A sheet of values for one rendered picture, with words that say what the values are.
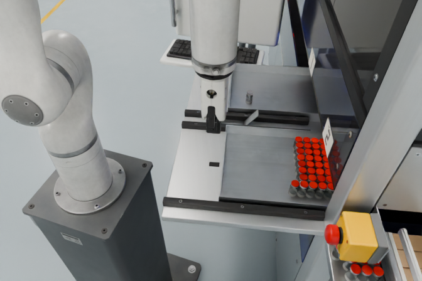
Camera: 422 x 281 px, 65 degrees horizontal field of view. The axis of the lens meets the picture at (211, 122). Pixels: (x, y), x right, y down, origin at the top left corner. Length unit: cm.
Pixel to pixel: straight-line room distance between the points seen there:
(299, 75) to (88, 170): 83
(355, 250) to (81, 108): 63
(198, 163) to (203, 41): 47
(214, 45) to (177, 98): 201
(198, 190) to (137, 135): 146
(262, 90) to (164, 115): 132
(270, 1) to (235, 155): 78
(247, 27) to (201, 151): 77
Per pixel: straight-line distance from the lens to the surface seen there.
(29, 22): 64
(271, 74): 129
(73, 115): 79
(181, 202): 86
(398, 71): 56
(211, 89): 62
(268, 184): 92
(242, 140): 102
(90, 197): 93
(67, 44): 75
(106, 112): 255
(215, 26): 55
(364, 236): 72
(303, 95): 121
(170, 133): 229
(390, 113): 58
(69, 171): 86
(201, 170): 94
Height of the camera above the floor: 162
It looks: 44 degrees down
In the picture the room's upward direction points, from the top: straight up
